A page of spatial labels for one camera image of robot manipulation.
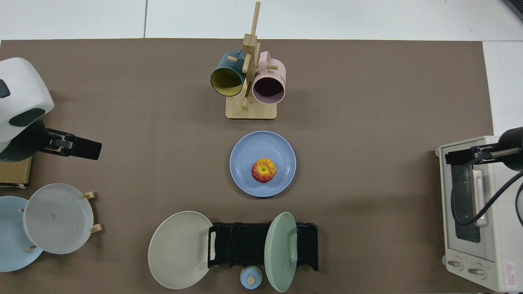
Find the wooden plate rack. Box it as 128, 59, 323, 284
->
18, 191, 103, 250

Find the wooden cup stand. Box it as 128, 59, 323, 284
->
226, 1, 278, 120

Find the brown table cloth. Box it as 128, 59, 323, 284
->
0, 39, 495, 294

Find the pale toaster oven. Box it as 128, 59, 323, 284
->
435, 136, 523, 293

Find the grey white plate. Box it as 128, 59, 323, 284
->
23, 183, 94, 255

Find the small blue round thing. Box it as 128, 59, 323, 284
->
240, 265, 262, 290

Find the pale blue plate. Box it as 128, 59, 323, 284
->
0, 196, 45, 272

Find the dark teal cup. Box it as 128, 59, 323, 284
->
210, 50, 247, 98

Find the dark grey corner object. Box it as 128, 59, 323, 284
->
502, 0, 523, 22

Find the red yellow apple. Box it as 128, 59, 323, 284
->
251, 158, 277, 183

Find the pink cup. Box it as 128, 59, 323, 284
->
252, 51, 286, 105

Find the green plate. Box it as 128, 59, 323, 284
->
264, 212, 298, 293

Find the beige plate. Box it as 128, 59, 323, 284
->
148, 211, 215, 290

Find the toaster oven door handle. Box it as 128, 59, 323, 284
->
472, 167, 489, 227

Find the black dish rack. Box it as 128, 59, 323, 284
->
208, 222, 319, 272

